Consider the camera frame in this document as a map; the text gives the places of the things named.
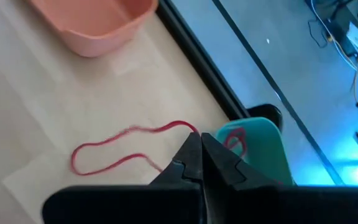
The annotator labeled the white floor cable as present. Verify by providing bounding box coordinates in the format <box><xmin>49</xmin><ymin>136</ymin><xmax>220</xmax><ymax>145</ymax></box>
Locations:
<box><xmin>310</xmin><ymin>0</ymin><xmax>358</xmax><ymax>88</ymax></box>

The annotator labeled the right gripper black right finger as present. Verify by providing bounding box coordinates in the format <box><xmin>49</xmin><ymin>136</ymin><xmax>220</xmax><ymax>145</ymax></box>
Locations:
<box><xmin>201</xmin><ymin>133</ymin><xmax>358</xmax><ymax>224</ymax></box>

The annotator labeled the black equipment case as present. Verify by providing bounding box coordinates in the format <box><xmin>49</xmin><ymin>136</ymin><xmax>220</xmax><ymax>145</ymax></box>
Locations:
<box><xmin>305</xmin><ymin>0</ymin><xmax>358</xmax><ymax>58</ymax></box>

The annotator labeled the mint green plastic basket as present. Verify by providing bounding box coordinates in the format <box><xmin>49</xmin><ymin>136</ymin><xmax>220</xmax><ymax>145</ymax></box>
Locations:
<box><xmin>214</xmin><ymin>116</ymin><xmax>294</xmax><ymax>187</ymax></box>

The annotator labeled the orange plastic basket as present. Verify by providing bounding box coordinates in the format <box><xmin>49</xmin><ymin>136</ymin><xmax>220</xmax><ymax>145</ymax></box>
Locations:
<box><xmin>29</xmin><ymin>0</ymin><xmax>159</xmax><ymax>58</ymax></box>

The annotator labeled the single red rubber band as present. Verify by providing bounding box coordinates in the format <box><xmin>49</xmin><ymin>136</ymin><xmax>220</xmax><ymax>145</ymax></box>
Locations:
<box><xmin>70</xmin><ymin>120</ymin><xmax>200</xmax><ymax>177</ymax></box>

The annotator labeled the red rubber band heap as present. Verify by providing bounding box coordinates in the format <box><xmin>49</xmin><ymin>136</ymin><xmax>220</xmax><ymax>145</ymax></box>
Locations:
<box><xmin>223</xmin><ymin>126</ymin><xmax>248</xmax><ymax>159</ymax></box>

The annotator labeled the black table clamp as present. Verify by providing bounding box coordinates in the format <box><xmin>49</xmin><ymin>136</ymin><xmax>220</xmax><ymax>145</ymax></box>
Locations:
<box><xmin>246</xmin><ymin>103</ymin><xmax>283</xmax><ymax>133</ymax></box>

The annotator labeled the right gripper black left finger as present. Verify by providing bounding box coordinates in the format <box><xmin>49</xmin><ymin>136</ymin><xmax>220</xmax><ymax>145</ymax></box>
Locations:
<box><xmin>41</xmin><ymin>132</ymin><xmax>204</xmax><ymax>224</ymax></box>

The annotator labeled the black floor cable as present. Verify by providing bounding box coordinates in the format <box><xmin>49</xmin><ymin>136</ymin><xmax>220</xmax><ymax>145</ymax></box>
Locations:
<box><xmin>307</xmin><ymin>18</ymin><xmax>329</xmax><ymax>50</ymax></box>

